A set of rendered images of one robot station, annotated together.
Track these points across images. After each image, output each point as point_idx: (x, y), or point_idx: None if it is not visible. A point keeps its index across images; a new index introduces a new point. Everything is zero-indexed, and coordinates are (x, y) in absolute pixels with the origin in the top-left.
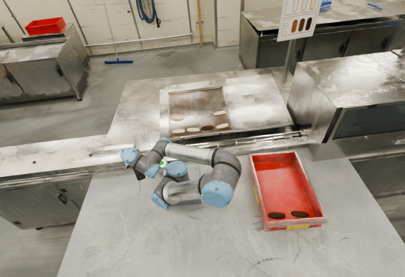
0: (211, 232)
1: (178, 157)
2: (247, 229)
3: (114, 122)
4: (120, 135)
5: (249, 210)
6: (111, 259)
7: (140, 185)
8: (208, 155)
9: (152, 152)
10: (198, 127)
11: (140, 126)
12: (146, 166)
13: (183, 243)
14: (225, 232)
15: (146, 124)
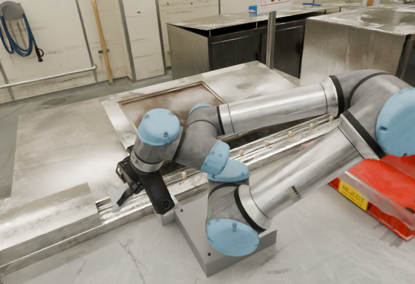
0: (331, 282)
1: (254, 119)
2: (381, 251)
3: (19, 175)
4: (43, 189)
5: (357, 223)
6: None
7: (134, 258)
8: (323, 87)
9: (198, 123)
10: None
11: (80, 166)
12: (205, 144)
13: None
14: (352, 270)
15: (90, 161)
